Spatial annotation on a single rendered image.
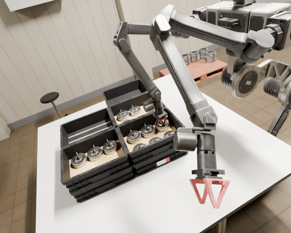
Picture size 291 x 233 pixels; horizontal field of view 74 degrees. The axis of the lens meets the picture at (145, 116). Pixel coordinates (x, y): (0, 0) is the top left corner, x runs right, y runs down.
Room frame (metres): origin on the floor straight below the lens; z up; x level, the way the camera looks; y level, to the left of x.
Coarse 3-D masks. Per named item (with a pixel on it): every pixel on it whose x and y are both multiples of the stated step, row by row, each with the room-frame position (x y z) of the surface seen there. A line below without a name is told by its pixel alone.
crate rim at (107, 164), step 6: (102, 132) 1.06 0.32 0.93; (90, 138) 1.03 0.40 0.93; (120, 138) 0.95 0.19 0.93; (72, 144) 1.02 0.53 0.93; (120, 156) 0.80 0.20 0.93; (126, 156) 0.79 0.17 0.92; (108, 162) 0.78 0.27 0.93; (114, 162) 0.78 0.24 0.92; (96, 168) 0.75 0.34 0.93; (102, 168) 0.76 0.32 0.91; (78, 174) 0.74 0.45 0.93; (84, 174) 0.74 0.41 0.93; (66, 180) 0.72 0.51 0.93; (72, 180) 0.72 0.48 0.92
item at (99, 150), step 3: (93, 147) 1.01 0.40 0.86; (96, 147) 1.00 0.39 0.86; (99, 147) 0.99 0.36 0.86; (90, 150) 0.99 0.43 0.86; (99, 150) 0.97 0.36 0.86; (87, 153) 0.96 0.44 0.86; (90, 153) 0.96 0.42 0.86; (96, 153) 0.94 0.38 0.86; (99, 153) 0.93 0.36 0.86; (90, 156) 0.93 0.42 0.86; (93, 156) 0.93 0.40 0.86; (96, 156) 0.92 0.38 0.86
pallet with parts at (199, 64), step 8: (200, 48) 3.71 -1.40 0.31; (184, 56) 3.63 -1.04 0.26; (192, 56) 3.54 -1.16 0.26; (200, 56) 3.60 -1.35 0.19; (208, 56) 3.37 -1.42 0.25; (192, 64) 3.46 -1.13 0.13; (200, 64) 3.37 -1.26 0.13; (208, 64) 3.29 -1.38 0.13; (216, 64) 3.21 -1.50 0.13; (224, 64) 3.13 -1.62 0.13; (160, 72) 3.49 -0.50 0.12; (168, 72) 3.39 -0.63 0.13; (192, 72) 3.14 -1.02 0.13; (200, 72) 3.07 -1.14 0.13; (208, 72) 3.00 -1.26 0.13; (216, 72) 3.13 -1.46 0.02; (200, 80) 2.97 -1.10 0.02
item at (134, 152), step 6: (150, 114) 1.13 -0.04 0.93; (132, 120) 1.11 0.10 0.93; (120, 126) 1.08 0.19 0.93; (120, 132) 1.03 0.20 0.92; (162, 138) 0.86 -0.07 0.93; (168, 138) 0.85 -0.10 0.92; (126, 144) 0.89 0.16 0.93; (150, 144) 0.83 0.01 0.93; (156, 144) 0.83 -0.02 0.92; (126, 150) 0.84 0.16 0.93; (138, 150) 0.81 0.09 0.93; (144, 150) 0.82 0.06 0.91
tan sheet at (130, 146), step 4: (168, 120) 1.13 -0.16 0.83; (168, 128) 1.05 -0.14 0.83; (172, 128) 1.04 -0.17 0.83; (140, 132) 1.08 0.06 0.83; (156, 132) 1.04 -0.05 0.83; (160, 132) 1.03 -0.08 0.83; (164, 132) 1.01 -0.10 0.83; (152, 136) 1.00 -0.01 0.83; (156, 136) 0.99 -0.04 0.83; (160, 136) 0.98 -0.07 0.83; (144, 140) 0.99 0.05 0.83; (148, 140) 0.98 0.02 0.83; (128, 144) 0.99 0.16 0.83; (132, 144) 0.98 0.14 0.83; (128, 148) 0.95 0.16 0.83; (132, 148) 0.94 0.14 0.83
